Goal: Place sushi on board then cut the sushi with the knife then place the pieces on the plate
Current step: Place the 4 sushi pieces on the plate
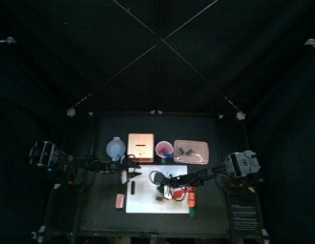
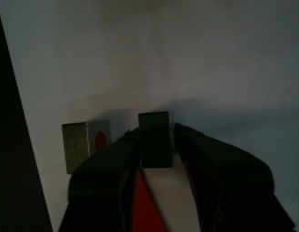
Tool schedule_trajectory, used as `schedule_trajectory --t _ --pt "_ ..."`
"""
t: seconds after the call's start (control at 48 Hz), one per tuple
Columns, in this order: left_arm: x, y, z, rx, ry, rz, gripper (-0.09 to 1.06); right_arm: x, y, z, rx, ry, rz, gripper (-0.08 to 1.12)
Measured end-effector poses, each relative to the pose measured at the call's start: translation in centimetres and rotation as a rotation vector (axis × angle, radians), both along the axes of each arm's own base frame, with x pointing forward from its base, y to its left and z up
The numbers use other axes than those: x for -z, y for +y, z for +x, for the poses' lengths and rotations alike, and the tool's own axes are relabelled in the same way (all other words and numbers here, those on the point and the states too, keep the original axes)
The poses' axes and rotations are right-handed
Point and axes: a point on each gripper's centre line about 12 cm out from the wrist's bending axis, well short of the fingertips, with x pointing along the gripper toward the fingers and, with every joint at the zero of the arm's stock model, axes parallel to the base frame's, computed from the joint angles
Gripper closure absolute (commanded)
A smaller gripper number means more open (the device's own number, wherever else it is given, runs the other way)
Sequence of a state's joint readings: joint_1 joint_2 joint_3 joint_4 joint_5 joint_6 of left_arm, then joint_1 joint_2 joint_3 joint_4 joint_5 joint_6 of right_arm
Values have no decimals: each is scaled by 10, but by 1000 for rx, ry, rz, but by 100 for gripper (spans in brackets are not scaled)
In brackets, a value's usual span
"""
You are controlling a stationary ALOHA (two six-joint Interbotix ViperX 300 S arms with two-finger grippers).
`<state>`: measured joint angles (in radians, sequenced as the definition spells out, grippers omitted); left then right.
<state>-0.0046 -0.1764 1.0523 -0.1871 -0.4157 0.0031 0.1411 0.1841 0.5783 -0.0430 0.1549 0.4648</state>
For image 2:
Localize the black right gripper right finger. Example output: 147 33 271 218
174 121 299 232

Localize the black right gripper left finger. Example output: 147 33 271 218
59 127 142 232

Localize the toy sushi roll piece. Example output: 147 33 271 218
131 111 203 232
60 120 112 175

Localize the white cutting board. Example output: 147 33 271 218
0 0 299 232

